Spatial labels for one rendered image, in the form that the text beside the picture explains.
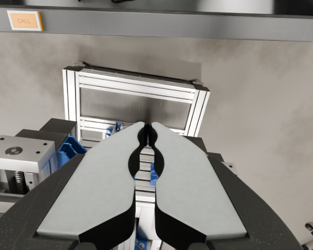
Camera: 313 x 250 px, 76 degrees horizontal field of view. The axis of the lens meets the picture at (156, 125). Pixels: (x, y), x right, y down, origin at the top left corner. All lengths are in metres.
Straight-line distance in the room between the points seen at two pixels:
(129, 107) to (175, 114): 0.29
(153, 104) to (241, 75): 0.65
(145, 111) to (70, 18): 0.91
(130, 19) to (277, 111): 1.49
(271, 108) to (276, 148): 0.38
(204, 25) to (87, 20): 0.21
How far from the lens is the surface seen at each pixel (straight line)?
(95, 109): 1.30
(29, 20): 0.45
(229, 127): 1.66
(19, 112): 1.79
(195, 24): 0.41
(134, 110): 1.26
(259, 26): 0.45
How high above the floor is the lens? 1.36
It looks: 62 degrees down
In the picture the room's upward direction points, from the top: 178 degrees clockwise
